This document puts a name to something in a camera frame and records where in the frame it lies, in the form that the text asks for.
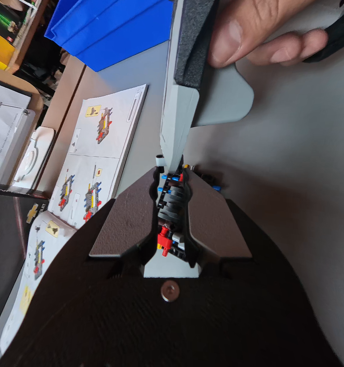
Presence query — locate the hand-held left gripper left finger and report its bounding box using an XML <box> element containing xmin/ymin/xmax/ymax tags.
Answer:
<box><xmin>88</xmin><ymin>167</ymin><xmax>158</xmax><ymax>266</ymax></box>

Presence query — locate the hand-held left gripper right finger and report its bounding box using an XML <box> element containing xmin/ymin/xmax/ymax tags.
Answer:
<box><xmin>182</xmin><ymin>168</ymin><xmax>253</xmax><ymax>269</ymax></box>

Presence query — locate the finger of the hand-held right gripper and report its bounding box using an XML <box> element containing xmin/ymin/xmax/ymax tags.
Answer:
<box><xmin>159</xmin><ymin>0</ymin><xmax>200</xmax><ymax>170</ymax></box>

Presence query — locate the lego engine frame assembly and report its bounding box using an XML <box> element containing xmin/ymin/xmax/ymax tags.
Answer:
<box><xmin>156</xmin><ymin>163</ymin><xmax>222</xmax><ymax>261</ymax></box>

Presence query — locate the lego instruction booklet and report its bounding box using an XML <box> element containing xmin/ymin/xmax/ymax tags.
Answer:
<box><xmin>0</xmin><ymin>84</ymin><xmax>148</xmax><ymax>349</ymax></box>

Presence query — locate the black lego set box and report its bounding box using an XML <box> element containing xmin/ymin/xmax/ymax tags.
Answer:
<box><xmin>0</xmin><ymin>188</ymin><xmax>50</xmax><ymax>340</ymax></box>

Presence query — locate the person's right hand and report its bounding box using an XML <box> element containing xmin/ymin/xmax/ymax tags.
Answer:
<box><xmin>208</xmin><ymin>0</ymin><xmax>342</xmax><ymax>68</ymax></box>

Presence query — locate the blue plastic storage bin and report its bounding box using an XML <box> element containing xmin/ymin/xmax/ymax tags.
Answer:
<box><xmin>44</xmin><ymin>0</ymin><xmax>175</xmax><ymax>73</ymax></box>

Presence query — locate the paper sign in acrylic holder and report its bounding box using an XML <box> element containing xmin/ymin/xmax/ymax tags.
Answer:
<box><xmin>0</xmin><ymin>80</ymin><xmax>36</xmax><ymax>185</ymax></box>

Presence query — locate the wooden storage shelf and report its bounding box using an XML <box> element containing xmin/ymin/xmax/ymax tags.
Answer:
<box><xmin>0</xmin><ymin>0</ymin><xmax>66</xmax><ymax>95</ymax></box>

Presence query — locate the yellow box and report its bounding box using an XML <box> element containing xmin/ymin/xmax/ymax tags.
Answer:
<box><xmin>0</xmin><ymin>34</ymin><xmax>17</xmax><ymax>71</ymax></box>

